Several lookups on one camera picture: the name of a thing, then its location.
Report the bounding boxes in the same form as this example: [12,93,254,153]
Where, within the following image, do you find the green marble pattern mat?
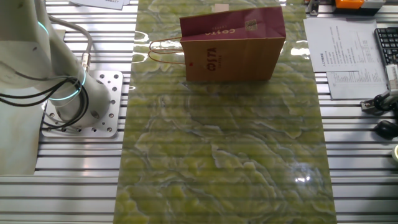
[113,0,338,224]

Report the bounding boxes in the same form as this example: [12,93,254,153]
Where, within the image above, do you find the Costa brown red paper bag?
[148,6,287,83]

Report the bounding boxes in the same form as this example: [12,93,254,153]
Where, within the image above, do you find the grey metal clamp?
[306,0,321,17]

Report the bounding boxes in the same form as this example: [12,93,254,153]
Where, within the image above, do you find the orange and grey device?
[334,0,386,16]

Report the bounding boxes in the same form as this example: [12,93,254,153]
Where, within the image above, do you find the black keyboard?
[374,27,398,68]

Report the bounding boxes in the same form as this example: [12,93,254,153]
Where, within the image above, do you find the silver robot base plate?
[41,70,124,138]

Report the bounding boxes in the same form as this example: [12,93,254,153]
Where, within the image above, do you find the black robot arm cables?
[0,76,91,131]

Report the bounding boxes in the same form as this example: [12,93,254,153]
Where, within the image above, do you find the thick grey robot cable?
[46,14,93,73]

